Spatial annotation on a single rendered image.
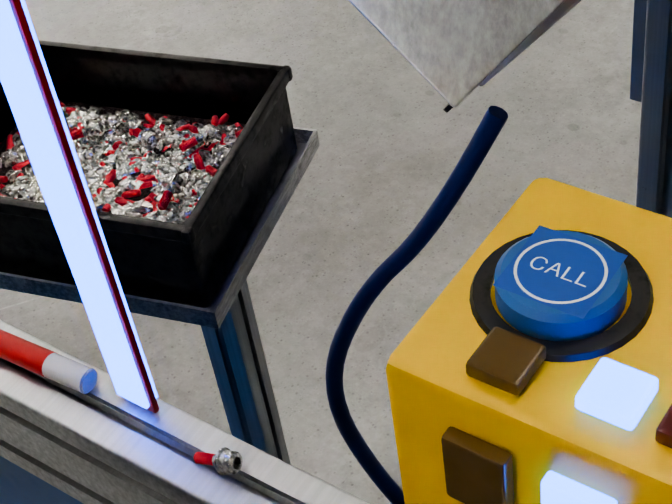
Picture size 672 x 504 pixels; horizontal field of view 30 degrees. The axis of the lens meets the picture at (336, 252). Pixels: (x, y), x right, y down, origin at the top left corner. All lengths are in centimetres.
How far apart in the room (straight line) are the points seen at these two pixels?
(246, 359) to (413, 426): 53
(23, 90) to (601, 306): 26
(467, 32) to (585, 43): 168
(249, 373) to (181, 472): 30
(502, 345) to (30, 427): 39
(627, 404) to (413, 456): 8
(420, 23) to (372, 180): 141
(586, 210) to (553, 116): 179
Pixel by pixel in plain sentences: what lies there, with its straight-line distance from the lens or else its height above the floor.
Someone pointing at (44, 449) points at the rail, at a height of 82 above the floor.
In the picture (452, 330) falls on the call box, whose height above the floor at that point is 107.
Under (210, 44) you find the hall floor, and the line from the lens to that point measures 251.
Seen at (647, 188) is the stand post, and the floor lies 71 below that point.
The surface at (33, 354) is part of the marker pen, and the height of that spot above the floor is 87.
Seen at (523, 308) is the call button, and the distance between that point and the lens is 38.
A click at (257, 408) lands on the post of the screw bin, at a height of 63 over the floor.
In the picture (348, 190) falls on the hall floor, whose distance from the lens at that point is 209.
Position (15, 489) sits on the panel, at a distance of 87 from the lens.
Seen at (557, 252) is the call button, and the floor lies 108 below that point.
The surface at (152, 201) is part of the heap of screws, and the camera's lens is 82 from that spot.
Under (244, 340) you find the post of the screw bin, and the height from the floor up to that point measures 70.
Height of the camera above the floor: 135
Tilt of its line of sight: 43 degrees down
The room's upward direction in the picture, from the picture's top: 10 degrees counter-clockwise
